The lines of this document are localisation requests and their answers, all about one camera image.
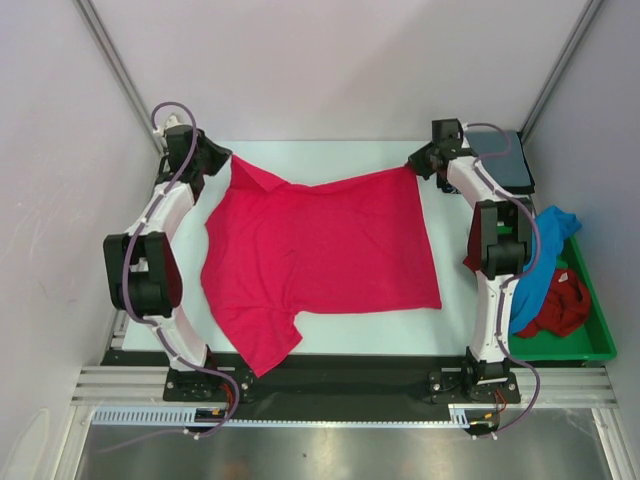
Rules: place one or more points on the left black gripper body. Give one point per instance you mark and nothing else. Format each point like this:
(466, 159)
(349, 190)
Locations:
(197, 159)

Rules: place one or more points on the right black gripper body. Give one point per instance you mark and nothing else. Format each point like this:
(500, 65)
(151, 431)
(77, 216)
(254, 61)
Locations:
(435, 145)

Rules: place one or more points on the pink t shirt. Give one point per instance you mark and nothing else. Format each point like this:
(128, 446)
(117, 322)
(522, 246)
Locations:
(277, 249)

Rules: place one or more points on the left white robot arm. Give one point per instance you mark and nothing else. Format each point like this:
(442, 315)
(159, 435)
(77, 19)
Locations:
(142, 272)

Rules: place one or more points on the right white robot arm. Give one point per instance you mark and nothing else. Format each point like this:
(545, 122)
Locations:
(501, 243)

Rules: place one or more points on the folded grey t shirt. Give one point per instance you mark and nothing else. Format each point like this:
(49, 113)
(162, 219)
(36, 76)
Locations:
(505, 157)

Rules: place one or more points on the blue t shirt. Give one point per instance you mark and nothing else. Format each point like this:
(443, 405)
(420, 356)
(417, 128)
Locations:
(554, 226)

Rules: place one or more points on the dark red t shirt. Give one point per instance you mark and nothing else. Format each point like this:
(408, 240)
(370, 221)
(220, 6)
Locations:
(566, 307)

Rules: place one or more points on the green plastic bin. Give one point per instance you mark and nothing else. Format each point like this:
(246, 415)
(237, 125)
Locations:
(592, 342)

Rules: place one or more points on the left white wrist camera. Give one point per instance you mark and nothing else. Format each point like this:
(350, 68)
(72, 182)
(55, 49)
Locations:
(171, 121)

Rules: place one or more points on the left aluminium frame post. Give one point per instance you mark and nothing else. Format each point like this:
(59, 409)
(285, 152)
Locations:
(106, 46)

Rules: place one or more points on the aluminium frame post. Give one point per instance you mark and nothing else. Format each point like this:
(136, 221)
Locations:
(106, 46)
(570, 48)

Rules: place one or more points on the right aluminium frame post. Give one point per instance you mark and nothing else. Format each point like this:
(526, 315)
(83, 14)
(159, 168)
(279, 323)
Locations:
(570, 48)

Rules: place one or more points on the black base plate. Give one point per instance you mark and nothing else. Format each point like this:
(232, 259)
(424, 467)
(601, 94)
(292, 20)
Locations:
(326, 387)

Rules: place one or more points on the white cable duct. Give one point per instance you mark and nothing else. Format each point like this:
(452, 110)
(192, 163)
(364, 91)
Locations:
(452, 417)

